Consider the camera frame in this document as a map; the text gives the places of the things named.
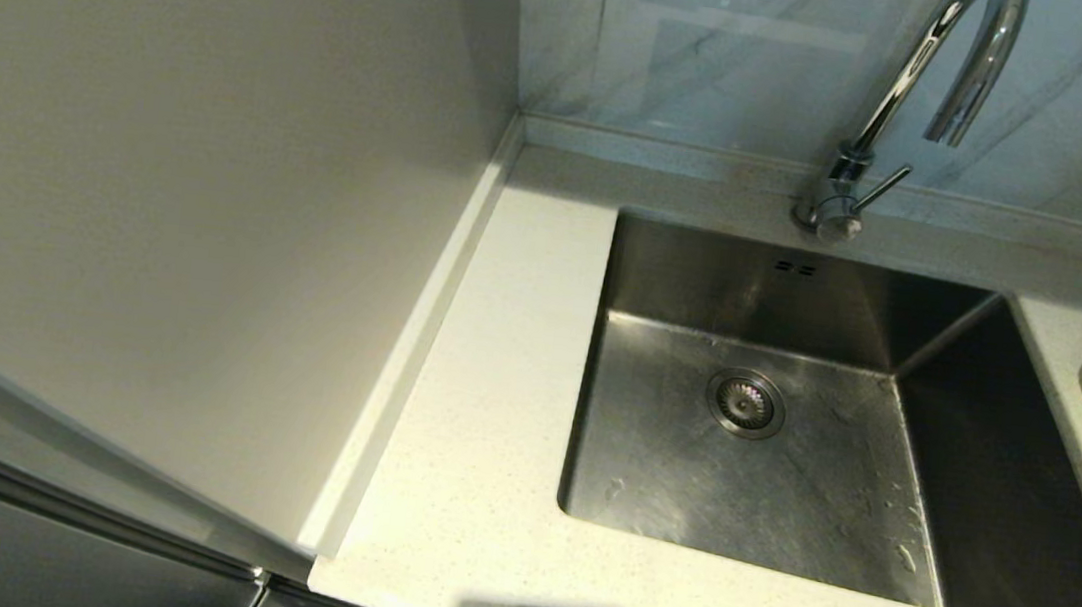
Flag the metal sink drain strainer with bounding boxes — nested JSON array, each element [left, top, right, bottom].
[[702, 365, 791, 443]]

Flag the stainless steel sink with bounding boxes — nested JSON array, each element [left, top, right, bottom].
[[548, 203, 1082, 607]]

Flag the chrome gooseneck faucet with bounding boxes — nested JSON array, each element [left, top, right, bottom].
[[789, 0, 1029, 262]]

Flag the grey tall cabinet door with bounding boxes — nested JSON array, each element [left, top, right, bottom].
[[0, 433, 431, 607]]

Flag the chrome cabinet door handle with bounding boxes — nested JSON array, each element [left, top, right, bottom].
[[234, 565, 273, 607]]

